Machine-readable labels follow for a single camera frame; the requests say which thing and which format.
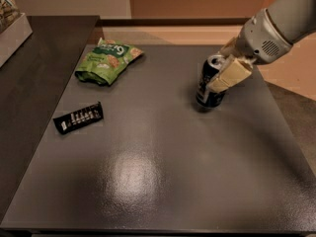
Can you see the white snack tray box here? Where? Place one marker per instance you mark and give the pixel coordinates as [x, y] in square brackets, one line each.
[13, 37]

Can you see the snack packets in tray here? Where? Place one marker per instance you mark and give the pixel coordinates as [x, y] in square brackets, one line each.
[9, 13]

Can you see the black snack bar wrapper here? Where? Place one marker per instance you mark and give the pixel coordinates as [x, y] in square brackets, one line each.
[79, 119]

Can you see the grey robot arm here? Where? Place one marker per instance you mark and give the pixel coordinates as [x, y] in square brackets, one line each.
[294, 19]

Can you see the green rice chip bag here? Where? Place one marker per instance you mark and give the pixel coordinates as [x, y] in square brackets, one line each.
[107, 60]

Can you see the dark blue pepsi can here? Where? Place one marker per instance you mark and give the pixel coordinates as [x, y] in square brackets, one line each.
[204, 95]

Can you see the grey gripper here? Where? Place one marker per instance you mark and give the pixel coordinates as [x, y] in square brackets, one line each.
[260, 39]

